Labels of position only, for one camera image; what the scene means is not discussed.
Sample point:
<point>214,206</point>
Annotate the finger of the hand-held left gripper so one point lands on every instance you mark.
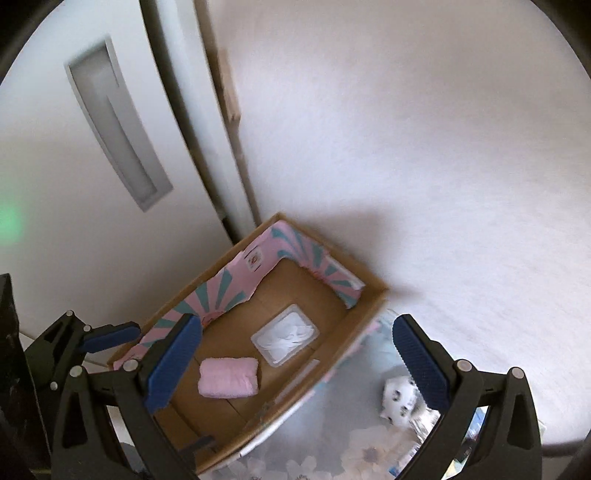
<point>111,334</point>

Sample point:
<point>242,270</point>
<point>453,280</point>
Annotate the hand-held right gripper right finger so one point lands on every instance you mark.
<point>420,364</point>

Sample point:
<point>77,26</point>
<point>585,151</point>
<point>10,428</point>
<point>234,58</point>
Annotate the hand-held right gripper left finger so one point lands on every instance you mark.
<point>175,360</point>

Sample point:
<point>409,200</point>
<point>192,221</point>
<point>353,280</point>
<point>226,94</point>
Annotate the white ink-print tissue pack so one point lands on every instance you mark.
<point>399,399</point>

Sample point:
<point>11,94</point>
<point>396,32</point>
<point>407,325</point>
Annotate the cardboard box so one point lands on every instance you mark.
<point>295,286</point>

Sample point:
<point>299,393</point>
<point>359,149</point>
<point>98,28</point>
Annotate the pink rolled towel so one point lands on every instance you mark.
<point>226,376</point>

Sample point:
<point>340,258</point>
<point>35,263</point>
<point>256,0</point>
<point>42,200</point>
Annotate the clear plastic packet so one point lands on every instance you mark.
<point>286,337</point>

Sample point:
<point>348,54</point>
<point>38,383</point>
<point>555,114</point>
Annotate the narrow white door panel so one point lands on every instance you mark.
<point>203,115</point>

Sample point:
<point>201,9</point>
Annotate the wooden trim strip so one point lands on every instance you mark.
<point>228,92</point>

